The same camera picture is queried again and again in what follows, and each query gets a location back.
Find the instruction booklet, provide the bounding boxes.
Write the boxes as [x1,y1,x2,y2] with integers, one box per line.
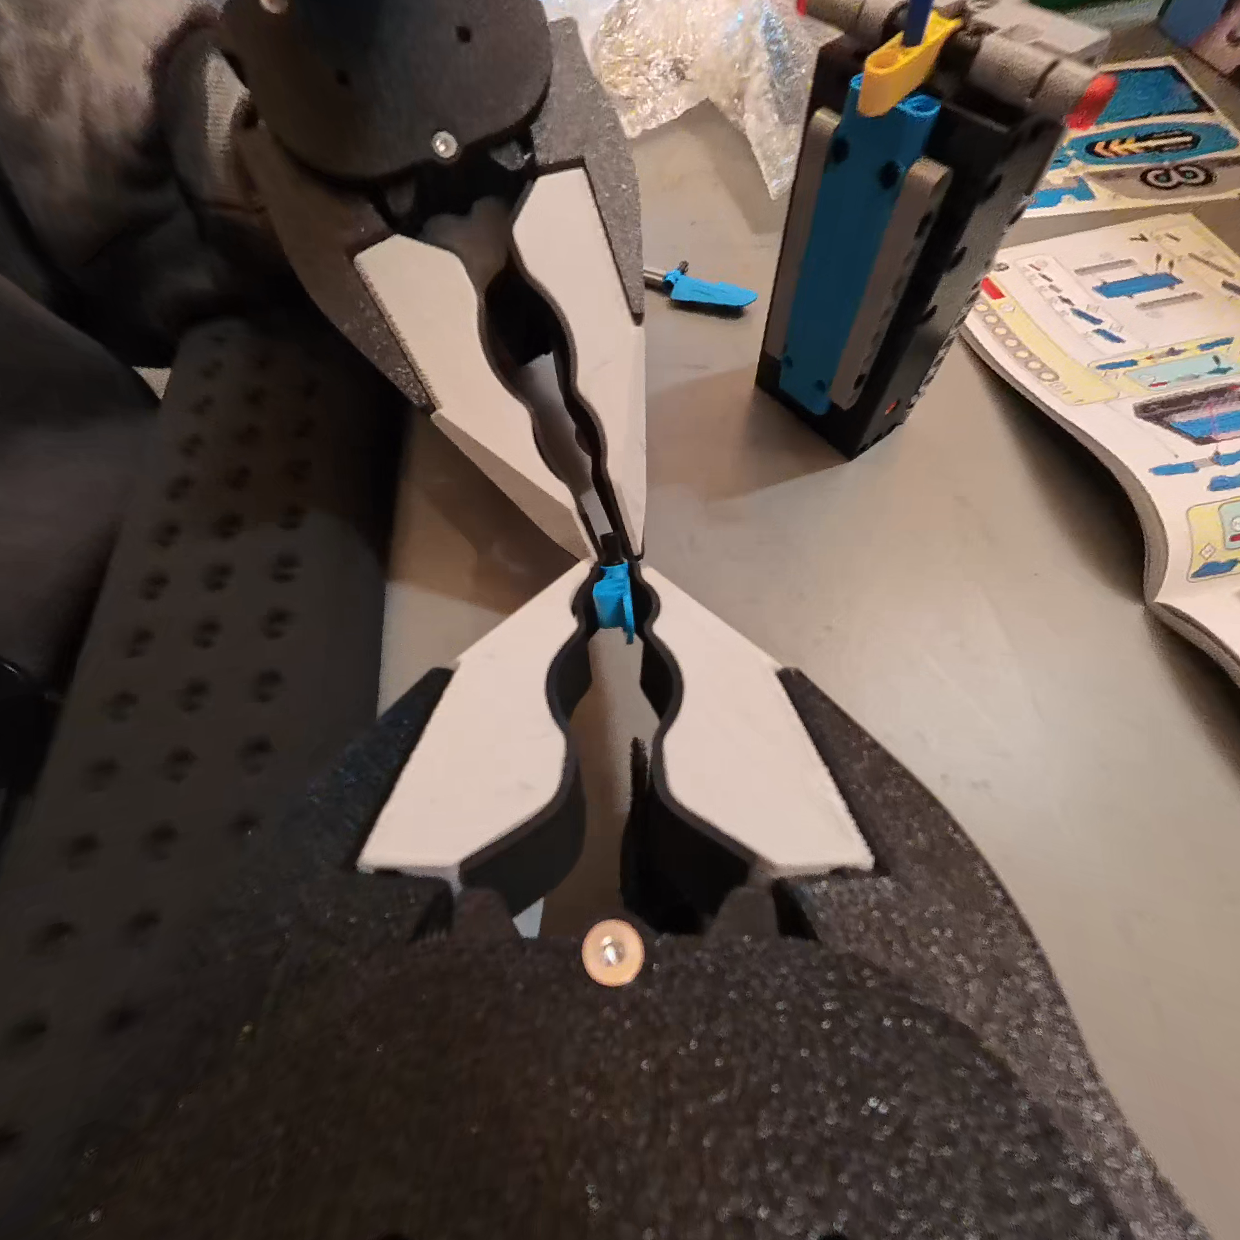
[959,210,1240,684]

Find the clear plastic bag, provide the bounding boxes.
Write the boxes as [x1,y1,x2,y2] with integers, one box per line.
[587,0,819,200]

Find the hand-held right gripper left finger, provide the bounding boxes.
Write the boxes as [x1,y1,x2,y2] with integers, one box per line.
[358,567,602,902]

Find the blue sticker sheet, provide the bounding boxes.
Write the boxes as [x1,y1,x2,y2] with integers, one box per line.
[1027,55,1240,219]

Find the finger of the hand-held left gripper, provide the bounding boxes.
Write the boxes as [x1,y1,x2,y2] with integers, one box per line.
[507,161,652,567]
[355,223,605,560]

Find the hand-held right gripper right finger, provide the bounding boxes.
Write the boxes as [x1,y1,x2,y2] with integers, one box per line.
[630,563,877,902]

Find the black perforated panel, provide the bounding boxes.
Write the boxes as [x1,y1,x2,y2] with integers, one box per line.
[0,316,417,1240]

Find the grey desk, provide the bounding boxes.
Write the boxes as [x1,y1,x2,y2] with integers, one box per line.
[378,0,1240,1240]

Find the person's left forearm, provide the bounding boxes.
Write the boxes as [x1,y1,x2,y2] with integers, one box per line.
[0,0,273,361]

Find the blue grey axle assembly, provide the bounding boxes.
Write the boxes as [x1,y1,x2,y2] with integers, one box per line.
[640,266,760,316]

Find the large blue brick panel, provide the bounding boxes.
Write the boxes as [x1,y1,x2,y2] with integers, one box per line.
[589,558,642,645]

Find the black blue brick model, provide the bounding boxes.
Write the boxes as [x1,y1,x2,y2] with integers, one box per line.
[755,0,1116,462]

